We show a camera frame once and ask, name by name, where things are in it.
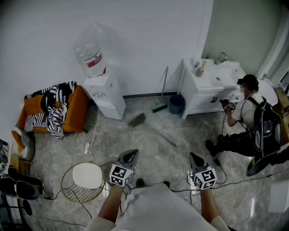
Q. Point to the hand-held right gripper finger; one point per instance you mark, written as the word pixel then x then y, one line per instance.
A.
pixel 192 162
pixel 204 164

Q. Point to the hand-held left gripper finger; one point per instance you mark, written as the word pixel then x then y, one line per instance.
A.
pixel 135 163
pixel 123 156

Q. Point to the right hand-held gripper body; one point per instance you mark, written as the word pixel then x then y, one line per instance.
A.
pixel 204 178

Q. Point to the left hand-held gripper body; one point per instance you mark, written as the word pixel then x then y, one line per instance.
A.
pixel 120 174

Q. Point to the person's right forearm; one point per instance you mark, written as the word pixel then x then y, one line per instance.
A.
pixel 208 203

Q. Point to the person's left forearm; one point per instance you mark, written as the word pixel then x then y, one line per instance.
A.
pixel 111 203

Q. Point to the green head broom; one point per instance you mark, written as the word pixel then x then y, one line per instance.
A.
pixel 159 107

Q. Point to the black power adapter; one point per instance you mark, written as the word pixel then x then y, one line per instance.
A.
pixel 217 162

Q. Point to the person's left black shoe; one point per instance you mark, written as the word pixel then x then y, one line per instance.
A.
pixel 140 182

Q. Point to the person's black shoe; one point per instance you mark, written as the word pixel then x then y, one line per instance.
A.
pixel 140 182
pixel 166 183

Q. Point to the person's right black shoe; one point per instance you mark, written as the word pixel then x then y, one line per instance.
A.
pixel 166 183

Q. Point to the white power strip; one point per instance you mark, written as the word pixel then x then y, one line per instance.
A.
pixel 87 149

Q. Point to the person's white shirt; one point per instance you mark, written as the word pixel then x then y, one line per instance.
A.
pixel 158 209

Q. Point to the black round device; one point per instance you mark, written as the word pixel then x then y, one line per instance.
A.
pixel 262 165

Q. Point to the blue trash bin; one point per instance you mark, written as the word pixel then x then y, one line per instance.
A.
pixel 177 104

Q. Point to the white water dispenser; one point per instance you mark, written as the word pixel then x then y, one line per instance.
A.
pixel 108 97

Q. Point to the orange armchair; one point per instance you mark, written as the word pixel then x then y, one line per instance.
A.
pixel 76 112

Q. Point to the white vanity sink cabinet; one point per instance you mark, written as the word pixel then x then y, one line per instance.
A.
pixel 203 94

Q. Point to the black white striped blanket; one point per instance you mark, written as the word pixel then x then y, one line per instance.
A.
pixel 54 108

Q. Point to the tan brush cup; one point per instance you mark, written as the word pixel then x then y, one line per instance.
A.
pixel 199 72

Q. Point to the black chair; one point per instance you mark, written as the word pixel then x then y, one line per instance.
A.
pixel 27 189

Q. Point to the white toilet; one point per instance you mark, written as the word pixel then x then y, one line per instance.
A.
pixel 267 92

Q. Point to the brown cardboard box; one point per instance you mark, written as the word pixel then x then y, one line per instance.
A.
pixel 283 108

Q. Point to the white toothbrush cup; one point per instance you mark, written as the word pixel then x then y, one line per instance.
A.
pixel 197 65

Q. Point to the white soap dish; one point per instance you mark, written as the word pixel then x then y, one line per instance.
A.
pixel 239 71

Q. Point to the grey orange cushion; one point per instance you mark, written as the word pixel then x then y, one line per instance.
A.
pixel 23 144

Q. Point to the wooden stool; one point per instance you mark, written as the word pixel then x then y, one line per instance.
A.
pixel 20 164

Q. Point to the chrome faucet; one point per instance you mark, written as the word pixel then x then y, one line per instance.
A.
pixel 220 59

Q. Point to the cluttered white shelf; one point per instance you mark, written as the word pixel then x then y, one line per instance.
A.
pixel 3 155

